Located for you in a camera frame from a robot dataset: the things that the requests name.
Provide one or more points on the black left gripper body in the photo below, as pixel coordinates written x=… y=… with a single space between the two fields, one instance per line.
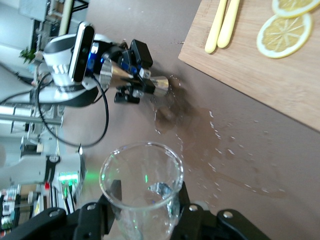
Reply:
x=110 y=52

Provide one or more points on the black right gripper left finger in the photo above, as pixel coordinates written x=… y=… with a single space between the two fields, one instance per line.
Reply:
x=62 y=222

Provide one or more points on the steel double jigger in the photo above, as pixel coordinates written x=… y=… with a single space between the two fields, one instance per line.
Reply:
x=112 y=75

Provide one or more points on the wooden cutting board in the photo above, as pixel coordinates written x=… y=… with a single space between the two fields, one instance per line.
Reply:
x=250 y=75

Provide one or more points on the lemon slice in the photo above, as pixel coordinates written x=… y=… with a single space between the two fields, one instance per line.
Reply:
x=295 y=7
x=282 y=35

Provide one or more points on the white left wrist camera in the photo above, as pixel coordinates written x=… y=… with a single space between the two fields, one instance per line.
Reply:
x=82 y=55

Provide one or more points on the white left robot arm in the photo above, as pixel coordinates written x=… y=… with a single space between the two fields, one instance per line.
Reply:
x=60 y=47

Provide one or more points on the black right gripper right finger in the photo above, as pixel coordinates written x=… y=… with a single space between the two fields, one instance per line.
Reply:
x=212 y=225

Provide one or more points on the clear glass measuring cup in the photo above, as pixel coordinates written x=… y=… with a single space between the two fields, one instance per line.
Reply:
x=150 y=220

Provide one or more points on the aluminium frame rail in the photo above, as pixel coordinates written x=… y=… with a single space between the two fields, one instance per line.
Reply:
x=25 y=116

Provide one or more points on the brown table cover sheet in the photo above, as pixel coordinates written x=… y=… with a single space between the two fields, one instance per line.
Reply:
x=150 y=25

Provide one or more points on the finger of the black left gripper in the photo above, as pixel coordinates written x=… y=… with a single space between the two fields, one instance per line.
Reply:
x=130 y=93
x=140 y=53

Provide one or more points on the yellow plastic knife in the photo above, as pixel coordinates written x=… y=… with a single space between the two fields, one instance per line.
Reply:
x=213 y=32

